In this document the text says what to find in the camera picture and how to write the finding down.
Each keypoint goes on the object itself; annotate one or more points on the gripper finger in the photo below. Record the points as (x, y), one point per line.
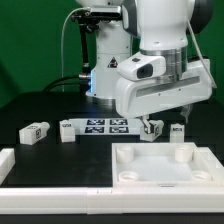
(186, 111)
(145, 121)

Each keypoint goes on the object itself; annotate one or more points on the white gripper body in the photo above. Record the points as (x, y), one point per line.
(144, 97)

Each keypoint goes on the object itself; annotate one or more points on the white square table top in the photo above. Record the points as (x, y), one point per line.
(165, 165)

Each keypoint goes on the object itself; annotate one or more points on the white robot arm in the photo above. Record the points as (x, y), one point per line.
(149, 27)

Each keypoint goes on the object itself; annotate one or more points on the white plate with tags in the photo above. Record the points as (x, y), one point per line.
(106, 126)

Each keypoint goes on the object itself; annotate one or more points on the white U-shaped obstacle fence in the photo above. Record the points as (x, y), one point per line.
(115, 200)

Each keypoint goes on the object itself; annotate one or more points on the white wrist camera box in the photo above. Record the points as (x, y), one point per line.
(141, 67)

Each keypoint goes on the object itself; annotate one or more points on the black camera stand pole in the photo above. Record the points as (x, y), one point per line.
(86, 65)

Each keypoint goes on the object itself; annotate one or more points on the black camera on stand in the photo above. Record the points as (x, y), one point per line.
(98, 13)

